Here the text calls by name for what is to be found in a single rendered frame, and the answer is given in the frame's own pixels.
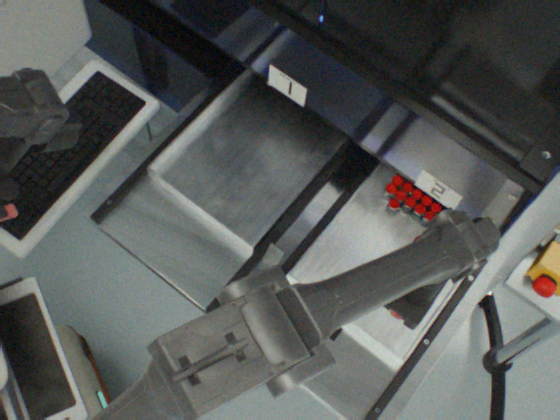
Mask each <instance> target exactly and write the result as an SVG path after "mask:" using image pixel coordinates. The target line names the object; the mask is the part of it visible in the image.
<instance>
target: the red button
mask: <svg viewBox="0 0 560 420"><path fill-rule="evenodd" d="M532 288H533V291H534V292H535V293H536V294H537V295H539V296H542V297H545V298H549V297H552V296H553V295H554V293H555V292H556V290H557V287H556V285H555V284H554V283H553V282H552V281H550V280H549V279H547V278H544V277H537V278H536V279H535V281H534V282H533V284H532Z"/></svg>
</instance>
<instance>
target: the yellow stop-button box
mask: <svg viewBox="0 0 560 420"><path fill-rule="evenodd" d="M526 275H527V276H528V277H529V278H531V279H532V280H533V281H535V279H536V278H537V277H544V278H547V279H549V280H550V281H552V282H553V283H554V284H555V285H556V287H557V290H556V292H555V293H554V295H555V296H559V295H560V233H557V234H556V235H555V236H554V237H553V238H552V239H550V240H549V241H548V242H547V243H546V244H545V246H544V247H543V248H542V250H541V251H540V254H539V255H538V256H537V257H536V259H535V260H534V261H533V262H532V264H531V265H530V267H529V268H528V270H527V271H526Z"/></svg>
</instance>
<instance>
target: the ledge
mask: <svg viewBox="0 0 560 420"><path fill-rule="evenodd" d="M541 250H542V248H541V247H539V246H537V247H536V248H535V249H534V250H533V251H532V252H531V253H529V254H528V255H527V256H526V257H525V259H524V260H523V261H522V262H521V263H520V264H518V265H517V266H515V267H514V268H513V269H512V270H511V271H510V273H509V274H508V276H507V277H506V279H505V280H504V281H503V283H502V286H503V287H505V288H506V289H508V290H509V291H511V292H512V293H513V294H515V295H516V296H518V297H519V299H521V300H522V301H525V302H526V303H528V304H529V305H531V306H532V307H534V308H535V309H536V310H537V311H538V312H540V313H541V314H542V315H544V316H545V317H547V318H548V319H550V320H551V321H552V322H554V323H556V324H557V323H559V322H560V295H559V296H555V295H553V296H552V297H549V298H545V297H542V296H539V295H537V294H536V293H535V292H534V291H533V288H532V284H533V282H534V281H533V280H532V279H531V278H529V277H528V276H527V275H526V271H527V270H528V268H529V267H530V265H531V264H532V262H533V261H534V260H535V259H536V257H537V256H538V255H539V254H540V251H541Z"/></svg>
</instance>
